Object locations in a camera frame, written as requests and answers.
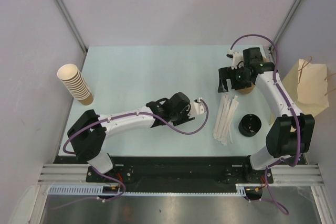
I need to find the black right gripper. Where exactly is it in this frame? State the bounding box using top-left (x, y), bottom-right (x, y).
top-left (218, 65), bottom-right (252, 93)

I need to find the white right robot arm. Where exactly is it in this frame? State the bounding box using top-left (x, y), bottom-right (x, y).
top-left (218, 47), bottom-right (315, 183)

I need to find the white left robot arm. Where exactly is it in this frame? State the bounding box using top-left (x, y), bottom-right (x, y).
top-left (67, 92), bottom-right (205, 182)

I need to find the cream paper takeout bag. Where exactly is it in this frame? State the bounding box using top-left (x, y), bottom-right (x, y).
top-left (280, 56), bottom-right (335, 117)

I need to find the brown pulp cup carrier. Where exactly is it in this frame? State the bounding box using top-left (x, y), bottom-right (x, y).
top-left (238, 57), bottom-right (269, 94)

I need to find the white wrapped straw pile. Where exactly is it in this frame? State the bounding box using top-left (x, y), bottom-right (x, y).
top-left (213, 95), bottom-right (239, 146)

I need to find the black lid stack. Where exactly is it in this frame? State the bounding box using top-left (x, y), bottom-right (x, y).
top-left (238, 114), bottom-right (262, 137)

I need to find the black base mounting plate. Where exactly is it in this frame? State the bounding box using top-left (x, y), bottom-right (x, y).
top-left (53, 155), bottom-right (308, 189)

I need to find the stack of paper cups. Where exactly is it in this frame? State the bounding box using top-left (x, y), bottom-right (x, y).
top-left (57, 63), bottom-right (93, 105)

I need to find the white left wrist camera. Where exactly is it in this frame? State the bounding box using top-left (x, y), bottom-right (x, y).
top-left (187, 98), bottom-right (206, 118)

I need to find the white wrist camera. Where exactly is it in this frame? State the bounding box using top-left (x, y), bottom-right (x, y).
top-left (187, 98), bottom-right (206, 118)
top-left (226, 49), bottom-right (244, 70)

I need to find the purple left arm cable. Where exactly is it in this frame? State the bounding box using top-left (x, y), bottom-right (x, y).
top-left (49, 98), bottom-right (209, 209)

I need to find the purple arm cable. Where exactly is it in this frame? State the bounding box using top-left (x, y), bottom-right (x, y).
top-left (228, 33), bottom-right (302, 215)
top-left (49, 98), bottom-right (209, 209)

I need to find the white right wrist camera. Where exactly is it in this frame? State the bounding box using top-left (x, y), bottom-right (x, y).
top-left (226, 49), bottom-right (244, 70)

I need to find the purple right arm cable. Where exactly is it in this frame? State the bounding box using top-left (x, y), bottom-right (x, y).
top-left (228, 33), bottom-right (302, 215)

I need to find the white cable duct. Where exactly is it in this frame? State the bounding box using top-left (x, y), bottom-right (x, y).
top-left (48, 183), bottom-right (249, 198)

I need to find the aluminium frame rail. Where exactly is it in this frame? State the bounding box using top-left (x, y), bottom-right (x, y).
top-left (38, 164), bottom-right (324, 186)

